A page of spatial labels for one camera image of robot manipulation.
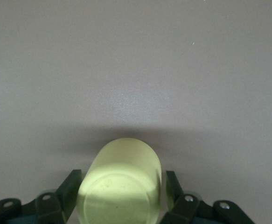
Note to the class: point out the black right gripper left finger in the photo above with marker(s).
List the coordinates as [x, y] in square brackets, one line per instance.
[51, 207]

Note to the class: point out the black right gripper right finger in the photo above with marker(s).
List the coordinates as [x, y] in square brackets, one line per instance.
[189, 210]

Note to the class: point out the yellow plastic cup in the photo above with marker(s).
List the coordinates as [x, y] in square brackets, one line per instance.
[121, 177]

